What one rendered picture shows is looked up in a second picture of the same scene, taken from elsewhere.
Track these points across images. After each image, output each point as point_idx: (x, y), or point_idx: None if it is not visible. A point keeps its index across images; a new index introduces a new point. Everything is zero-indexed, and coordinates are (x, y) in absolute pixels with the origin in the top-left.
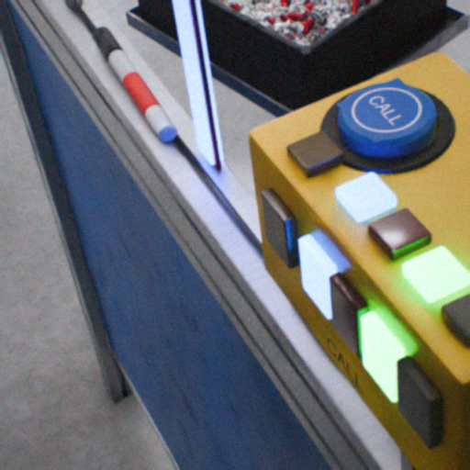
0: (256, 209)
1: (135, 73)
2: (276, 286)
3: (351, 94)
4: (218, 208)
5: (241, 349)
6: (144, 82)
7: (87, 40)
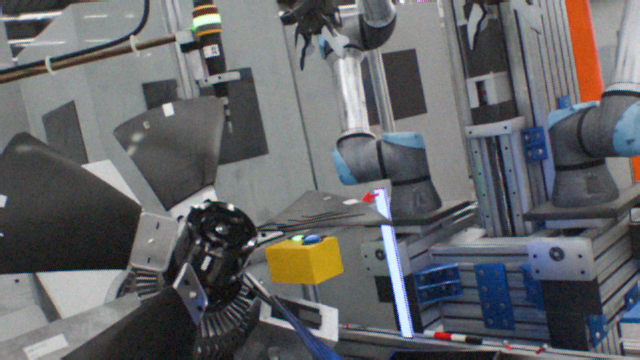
0: (386, 336)
1: (450, 334)
2: (369, 330)
3: (320, 241)
4: (397, 333)
5: None
6: (446, 336)
7: (488, 343)
